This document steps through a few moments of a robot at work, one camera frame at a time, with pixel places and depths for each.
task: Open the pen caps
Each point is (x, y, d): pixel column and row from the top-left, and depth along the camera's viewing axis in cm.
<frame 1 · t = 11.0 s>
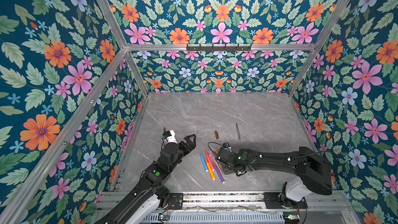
left hand: (194, 136, 75), fingers open
right hand: (225, 167, 83), fingers open
blue marker pen: (203, 162, 88), on the table
red marker pen: (207, 155, 90), on the table
orange marker pen: (210, 171, 84), on the table
dark green brown marker: (238, 131, 100), on the table
brown pen cap: (216, 135, 98), on the table

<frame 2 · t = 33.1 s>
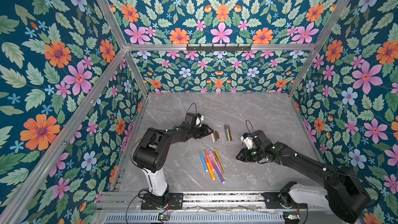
left hand: (214, 128, 92), fingers open
right hand: (238, 155, 82), fingers open
ochre brown marker pen: (217, 158, 88), on the table
light pink pen cap: (213, 137, 97), on the table
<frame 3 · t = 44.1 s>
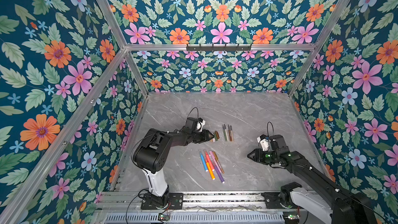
left hand: (214, 134, 92), fingers open
right hand: (249, 155, 83), fingers open
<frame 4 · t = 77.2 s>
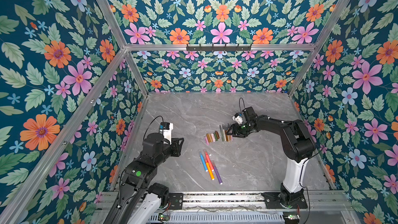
left hand: (184, 137, 68), fingers open
right hand: (230, 133, 96), fingers open
ochre pen cap: (209, 137, 97), on the table
